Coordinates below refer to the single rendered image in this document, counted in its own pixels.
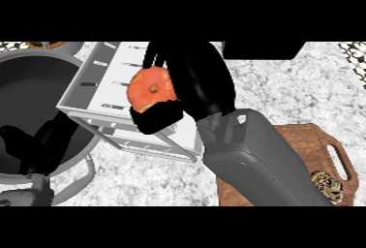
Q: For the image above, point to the large grey pot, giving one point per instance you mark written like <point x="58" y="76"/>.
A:
<point x="33" y="87"/>

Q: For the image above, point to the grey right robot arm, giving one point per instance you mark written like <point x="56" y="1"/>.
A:
<point x="266" y="161"/>

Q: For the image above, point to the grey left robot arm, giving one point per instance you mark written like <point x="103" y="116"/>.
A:
<point x="28" y="195"/>

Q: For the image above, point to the grey round bowl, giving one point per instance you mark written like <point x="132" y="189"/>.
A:
<point x="71" y="48"/>

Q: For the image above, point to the orange squash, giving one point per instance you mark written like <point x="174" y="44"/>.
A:
<point x="149" y="88"/>

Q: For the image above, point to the white tiered basket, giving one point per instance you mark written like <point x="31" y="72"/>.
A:
<point x="106" y="87"/>

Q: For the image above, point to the brown striped artichoke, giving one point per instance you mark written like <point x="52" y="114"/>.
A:
<point x="328" y="187"/>

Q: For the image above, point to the black appliance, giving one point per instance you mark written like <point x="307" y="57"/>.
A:
<point x="261" y="50"/>

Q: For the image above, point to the orange brown food item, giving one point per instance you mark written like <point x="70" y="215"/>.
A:
<point x="47" y="44"/>

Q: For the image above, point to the brown wooden cutting board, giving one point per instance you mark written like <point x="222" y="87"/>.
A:
<point x="304" y="142"/>

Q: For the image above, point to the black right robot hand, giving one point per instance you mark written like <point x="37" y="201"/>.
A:
<point x="199" y="80"/>

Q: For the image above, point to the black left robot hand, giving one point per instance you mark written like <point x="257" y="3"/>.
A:
<point x="43" y="148"/>

